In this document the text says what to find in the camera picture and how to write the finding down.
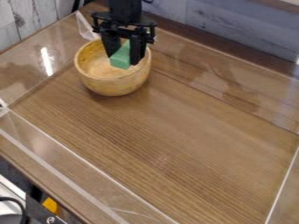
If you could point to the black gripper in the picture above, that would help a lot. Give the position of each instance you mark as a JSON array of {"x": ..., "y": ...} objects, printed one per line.
[{"x": 124, "y": 22}]

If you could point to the green rectangular block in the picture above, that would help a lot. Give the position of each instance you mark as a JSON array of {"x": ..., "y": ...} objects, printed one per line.
[{"x": 119, "y": 59}]

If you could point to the brown wooden bowl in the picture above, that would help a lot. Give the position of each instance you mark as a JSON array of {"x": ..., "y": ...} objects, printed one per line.
[{"x": 103, "y": 78}]

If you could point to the clear acrylic corner bracket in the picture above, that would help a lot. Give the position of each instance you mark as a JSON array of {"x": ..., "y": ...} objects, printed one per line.
[{"x": 84, "y": 27}]

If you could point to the clear acrylic tray wall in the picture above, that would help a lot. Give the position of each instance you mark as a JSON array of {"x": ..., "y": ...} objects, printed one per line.
[{"x": 97, "y": 199}]

